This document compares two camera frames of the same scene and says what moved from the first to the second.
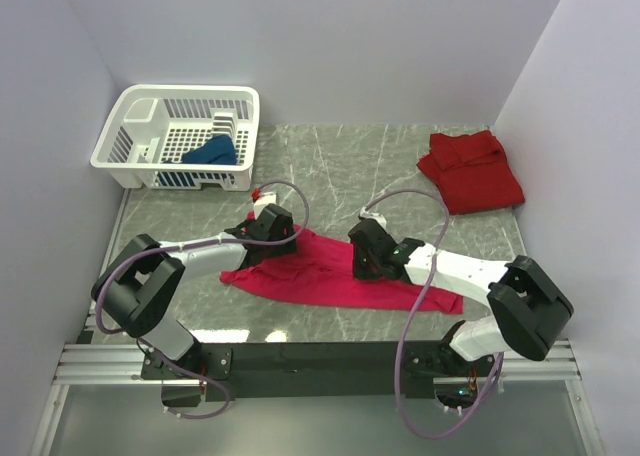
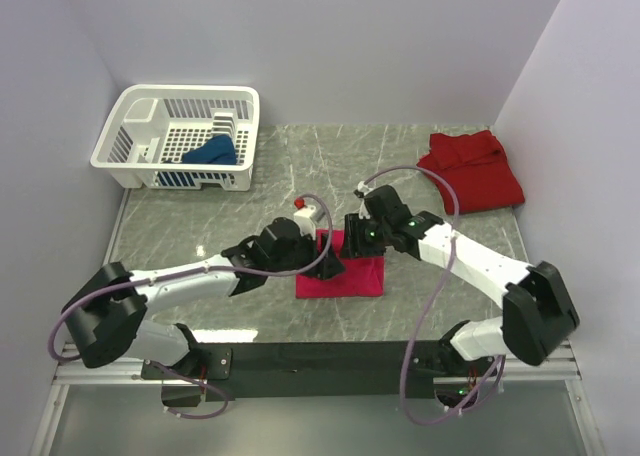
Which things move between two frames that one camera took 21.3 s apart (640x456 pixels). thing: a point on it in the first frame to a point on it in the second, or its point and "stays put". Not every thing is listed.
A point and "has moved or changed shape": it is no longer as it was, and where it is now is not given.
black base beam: [281, 370] stays put
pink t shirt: [325, 270] has moved or changed shape
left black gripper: [282, 249] to [328, 268]
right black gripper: [358, 271] to [353, 244]
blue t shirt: [218, 151] stays put
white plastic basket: [181, 136] stays put
